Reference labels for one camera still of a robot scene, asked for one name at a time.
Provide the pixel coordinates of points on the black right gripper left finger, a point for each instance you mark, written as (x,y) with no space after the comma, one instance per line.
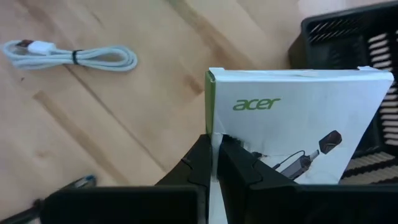
(186,199)

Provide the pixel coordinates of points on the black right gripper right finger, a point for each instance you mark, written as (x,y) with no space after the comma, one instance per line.
(280,202)

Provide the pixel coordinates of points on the white acer card reader box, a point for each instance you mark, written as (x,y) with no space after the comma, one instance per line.
(295,124)

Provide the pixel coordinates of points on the small black slotted plastic basket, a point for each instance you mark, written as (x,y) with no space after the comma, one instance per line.
(335,46)

